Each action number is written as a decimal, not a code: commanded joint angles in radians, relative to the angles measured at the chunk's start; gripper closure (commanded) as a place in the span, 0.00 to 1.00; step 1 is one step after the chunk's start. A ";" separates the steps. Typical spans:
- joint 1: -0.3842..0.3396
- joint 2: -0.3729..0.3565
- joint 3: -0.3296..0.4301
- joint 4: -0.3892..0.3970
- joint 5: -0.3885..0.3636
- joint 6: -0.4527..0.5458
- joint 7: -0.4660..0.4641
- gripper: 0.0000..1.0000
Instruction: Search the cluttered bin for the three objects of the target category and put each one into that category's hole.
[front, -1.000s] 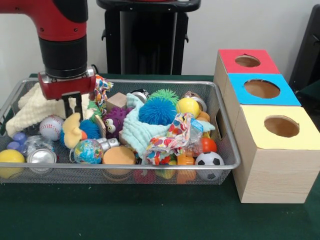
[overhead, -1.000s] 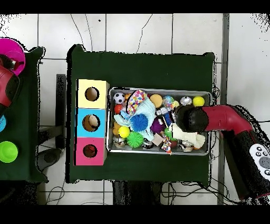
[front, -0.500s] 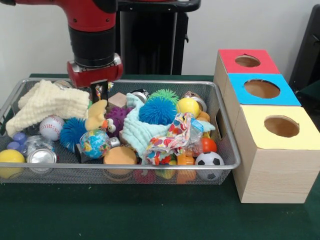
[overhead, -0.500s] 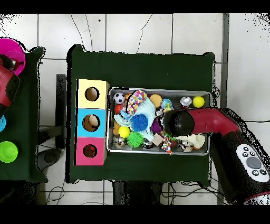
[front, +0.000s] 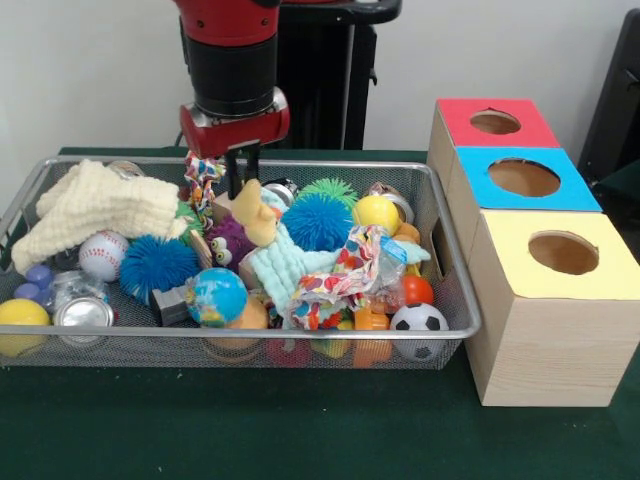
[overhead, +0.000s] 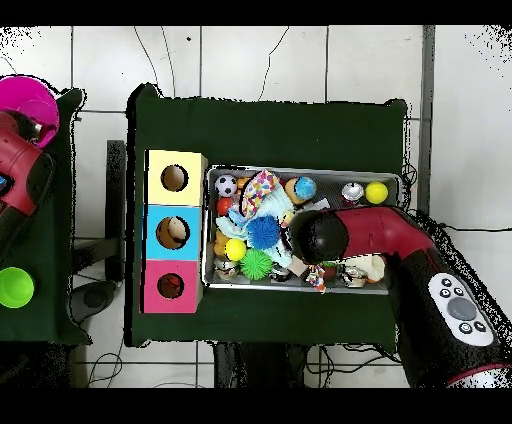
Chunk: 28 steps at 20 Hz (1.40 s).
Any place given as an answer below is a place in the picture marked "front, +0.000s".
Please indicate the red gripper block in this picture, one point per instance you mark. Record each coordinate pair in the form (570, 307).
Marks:
(235, 131)

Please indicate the yellow plush toy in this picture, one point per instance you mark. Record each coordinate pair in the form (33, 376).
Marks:
(255, 215)

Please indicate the blue spiky toy with eyes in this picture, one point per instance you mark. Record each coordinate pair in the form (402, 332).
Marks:
(315, 220)

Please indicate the large multicoloured patterned cloth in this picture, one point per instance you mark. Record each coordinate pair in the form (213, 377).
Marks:
(345, 280)

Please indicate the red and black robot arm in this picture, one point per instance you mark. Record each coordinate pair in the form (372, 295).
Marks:
(230, 65)

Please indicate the wooden box with three holes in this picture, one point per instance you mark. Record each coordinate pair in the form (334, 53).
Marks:
(550, 350)

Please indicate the small knotted multicoloured cloth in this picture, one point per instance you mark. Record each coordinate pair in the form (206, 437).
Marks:
(200, 185)

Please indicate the mint green waffle cloth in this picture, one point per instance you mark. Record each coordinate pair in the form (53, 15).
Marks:
(280, 270)

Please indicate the blue spiky ball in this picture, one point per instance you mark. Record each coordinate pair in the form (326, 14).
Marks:
(157, 267)

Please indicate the globe print ball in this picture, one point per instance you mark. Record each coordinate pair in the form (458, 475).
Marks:
(217, 297)

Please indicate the smooth yellow ball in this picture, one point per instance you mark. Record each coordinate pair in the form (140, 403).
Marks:
(377, 214)

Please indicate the cream waffle cloth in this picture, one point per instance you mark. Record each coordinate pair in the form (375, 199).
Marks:
(100, 200)

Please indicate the white baseball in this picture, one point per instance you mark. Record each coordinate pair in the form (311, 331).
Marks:
(102, 256)

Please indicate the red soda can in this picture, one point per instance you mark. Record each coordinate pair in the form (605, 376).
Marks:
(82, 312)

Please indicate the black and white soccer ball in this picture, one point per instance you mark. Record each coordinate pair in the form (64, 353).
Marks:
(419, 320)

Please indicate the dark green table cloth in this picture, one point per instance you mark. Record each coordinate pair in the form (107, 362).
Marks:
(300, 425)

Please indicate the black chair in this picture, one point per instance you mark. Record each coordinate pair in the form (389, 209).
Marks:
(620, 100)

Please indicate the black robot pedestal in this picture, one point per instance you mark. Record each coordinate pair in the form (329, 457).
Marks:
(325, 75)

